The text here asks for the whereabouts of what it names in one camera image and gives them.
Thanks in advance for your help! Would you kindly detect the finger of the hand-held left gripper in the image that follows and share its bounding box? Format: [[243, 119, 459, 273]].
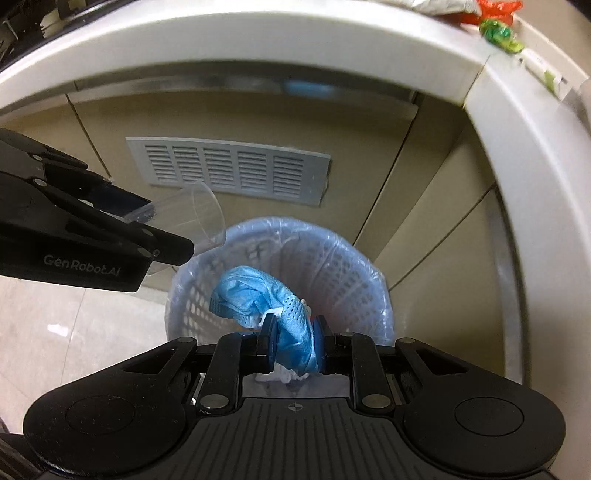
[[0, 172, 195, 267], [0, 128, 153, 223]]

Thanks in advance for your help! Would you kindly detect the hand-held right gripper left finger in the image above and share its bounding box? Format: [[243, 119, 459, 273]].
[[117, 318, 281, 415]]

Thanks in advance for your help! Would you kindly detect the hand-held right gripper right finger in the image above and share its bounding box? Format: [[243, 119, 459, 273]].
[[311, 316, 469, 411]]

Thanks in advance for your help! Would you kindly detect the white tissue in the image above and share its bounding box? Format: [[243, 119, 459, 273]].
[[255, 360, 315, 385]]

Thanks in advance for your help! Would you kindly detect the blue face mask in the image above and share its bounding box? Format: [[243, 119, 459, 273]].
[[210, 264, 320, 376]]

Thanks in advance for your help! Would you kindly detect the lined white plastic trash basket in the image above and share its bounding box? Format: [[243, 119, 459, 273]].
[[166, 217, 396, 385]]

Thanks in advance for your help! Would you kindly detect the clear plastic cup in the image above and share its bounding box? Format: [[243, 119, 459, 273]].
[[130, 181, 227, 278]]

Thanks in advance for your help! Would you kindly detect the white green medicine box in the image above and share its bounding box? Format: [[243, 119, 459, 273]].
[[519, 48, 578, 100]]

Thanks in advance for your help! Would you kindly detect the orange plastic bag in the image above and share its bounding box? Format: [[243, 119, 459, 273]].
[[462, 0, 522, 24]]

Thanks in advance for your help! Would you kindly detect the grey cabinet vent grille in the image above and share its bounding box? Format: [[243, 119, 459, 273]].
[[126, 136, 332, 207]]

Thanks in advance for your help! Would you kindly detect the plain beige cabinet door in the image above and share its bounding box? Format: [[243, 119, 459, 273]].
[[374, 182, 525, 384]]

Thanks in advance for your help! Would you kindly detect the narrow beige corner cabinet door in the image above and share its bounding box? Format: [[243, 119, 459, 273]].
[[351, 92, 468, 278]]

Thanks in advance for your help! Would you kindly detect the beige vented cabinet door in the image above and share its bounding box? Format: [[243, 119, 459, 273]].
[[69, 78, 419, 296]]

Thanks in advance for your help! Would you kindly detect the green candy wrapper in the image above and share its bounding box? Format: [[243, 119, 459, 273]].
[[478, 18, 526, 54]]

